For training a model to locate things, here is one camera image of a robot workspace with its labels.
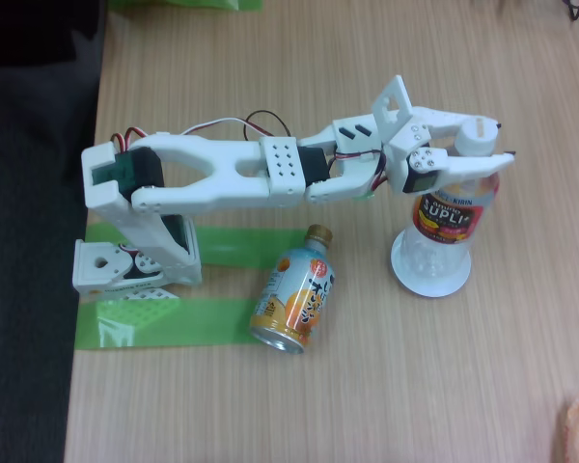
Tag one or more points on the long green tape strip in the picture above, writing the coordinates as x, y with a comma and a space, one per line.
198, 323

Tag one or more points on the clear plastic bottle red label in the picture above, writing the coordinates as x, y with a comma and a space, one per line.
444, 217

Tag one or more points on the white round plate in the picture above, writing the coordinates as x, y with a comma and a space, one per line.
434, 291

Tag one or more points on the orange juice bottle can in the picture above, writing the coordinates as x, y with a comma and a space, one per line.
294, 294

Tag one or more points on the short green tape strip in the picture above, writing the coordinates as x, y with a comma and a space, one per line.
241, 246

